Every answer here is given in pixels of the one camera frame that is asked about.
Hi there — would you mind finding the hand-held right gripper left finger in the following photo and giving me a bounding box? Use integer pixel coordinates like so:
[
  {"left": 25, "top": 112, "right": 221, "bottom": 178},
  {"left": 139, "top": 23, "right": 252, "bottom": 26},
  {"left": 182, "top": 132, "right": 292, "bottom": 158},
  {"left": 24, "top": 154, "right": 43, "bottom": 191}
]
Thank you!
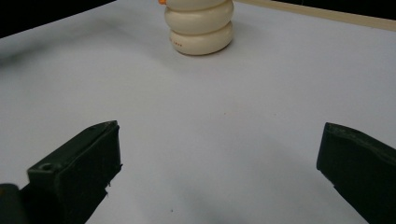
[{"left": 20, "top": 120, "right": 122, "bottom": 224}]

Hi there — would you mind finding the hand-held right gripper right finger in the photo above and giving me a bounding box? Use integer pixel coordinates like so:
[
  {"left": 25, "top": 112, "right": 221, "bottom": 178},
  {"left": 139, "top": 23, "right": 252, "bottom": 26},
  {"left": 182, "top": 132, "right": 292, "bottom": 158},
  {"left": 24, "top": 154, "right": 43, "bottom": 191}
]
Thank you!
[{"left": 316, "top": 121, "right": 396, "bottom": 224}]

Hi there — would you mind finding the cream ringed holder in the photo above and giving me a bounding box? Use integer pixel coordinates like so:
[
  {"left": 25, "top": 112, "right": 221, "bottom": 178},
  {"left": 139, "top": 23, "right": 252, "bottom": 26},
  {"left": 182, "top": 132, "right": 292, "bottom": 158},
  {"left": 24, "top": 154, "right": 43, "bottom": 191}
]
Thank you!
[{"left": 158, "top": 0, "right": 234, "bottom": 57}]

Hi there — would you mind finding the wooden table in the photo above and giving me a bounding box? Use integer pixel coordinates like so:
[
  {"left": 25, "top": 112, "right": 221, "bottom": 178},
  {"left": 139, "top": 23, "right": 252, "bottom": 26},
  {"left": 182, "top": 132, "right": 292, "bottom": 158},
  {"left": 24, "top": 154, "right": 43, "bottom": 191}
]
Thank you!
[{"left": 233, "top": 0, "right": 396, "bottom": 33}]

